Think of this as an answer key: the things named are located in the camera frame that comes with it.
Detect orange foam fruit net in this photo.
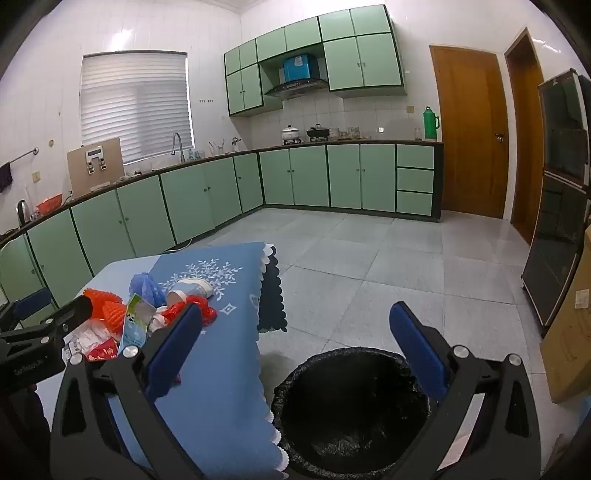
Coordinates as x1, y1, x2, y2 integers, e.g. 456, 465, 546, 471
83, 288, 126, 336

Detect red plastic bag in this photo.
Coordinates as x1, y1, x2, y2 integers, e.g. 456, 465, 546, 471
161, 295, 219, 326

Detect blue plastic bag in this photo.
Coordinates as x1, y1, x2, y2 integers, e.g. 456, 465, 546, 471
129, 272, 166, 308

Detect black lined trash bin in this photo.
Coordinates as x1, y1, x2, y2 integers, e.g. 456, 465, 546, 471
271, 347, 436, 479

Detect green lower kitchen cabinets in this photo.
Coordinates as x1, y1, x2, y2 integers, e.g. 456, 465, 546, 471
1, 141, 444, 308

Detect chrome kitchen faucet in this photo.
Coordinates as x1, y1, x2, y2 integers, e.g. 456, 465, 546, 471
171, 132, 185, 164

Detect red white snack packet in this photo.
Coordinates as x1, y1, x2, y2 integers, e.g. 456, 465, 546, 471
62, 319, 118, 361

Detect blue chair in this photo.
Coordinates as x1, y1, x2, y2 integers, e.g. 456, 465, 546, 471
9, 288, 52, 322

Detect green white snack wrapper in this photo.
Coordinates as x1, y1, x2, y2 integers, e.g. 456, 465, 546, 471
118, 294, 156, 354

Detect blue coffee tree tablecloth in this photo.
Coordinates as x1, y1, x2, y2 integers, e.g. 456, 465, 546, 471
34, 241, 290, 480

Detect orange plastic basin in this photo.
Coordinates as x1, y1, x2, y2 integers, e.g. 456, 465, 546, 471
36, 193, 63, 216

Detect steel electric kettle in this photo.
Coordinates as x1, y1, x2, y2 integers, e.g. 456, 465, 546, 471
16, 199, 31, 227

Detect cardboard box on floor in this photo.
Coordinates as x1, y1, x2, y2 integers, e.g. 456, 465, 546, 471
541, 228, 591, 404

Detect brown cardboard box on counter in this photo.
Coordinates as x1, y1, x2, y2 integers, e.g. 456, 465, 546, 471
66, 137, 125, 198

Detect dark hanging towel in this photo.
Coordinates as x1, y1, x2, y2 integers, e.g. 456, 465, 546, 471
0, 162, 13, 193

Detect black glass cabinet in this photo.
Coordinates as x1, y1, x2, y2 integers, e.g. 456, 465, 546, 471
521, 69, 590, 333

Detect green thermos flask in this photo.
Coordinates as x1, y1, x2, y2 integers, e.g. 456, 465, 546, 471
423, 106, 440, 141

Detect white window blinds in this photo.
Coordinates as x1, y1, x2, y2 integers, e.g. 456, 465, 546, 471
79, 51, 194, 164

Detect black wok pan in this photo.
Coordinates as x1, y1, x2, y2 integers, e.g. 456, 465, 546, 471
307, 123, 331, 142

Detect white cooking pot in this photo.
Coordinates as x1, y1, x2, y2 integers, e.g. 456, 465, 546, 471
281, 125, 301, 145

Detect closed wooden door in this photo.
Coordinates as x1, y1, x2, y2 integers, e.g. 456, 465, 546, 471
430, 45, 509, 218

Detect open wooden door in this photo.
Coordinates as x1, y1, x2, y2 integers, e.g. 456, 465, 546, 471
505, 29, 544, 245

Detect black range hood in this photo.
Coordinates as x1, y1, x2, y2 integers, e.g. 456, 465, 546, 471
266, 78, 329, 101

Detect blue box on hood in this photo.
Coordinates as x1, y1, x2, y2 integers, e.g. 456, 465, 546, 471
283, 54, 321, 82

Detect chrome towel rail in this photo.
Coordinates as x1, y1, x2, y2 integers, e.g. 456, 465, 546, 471
8, 147, 39, 164

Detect green upper wall cabinets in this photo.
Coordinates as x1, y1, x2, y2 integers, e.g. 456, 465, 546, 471
223, 5, 407, 117

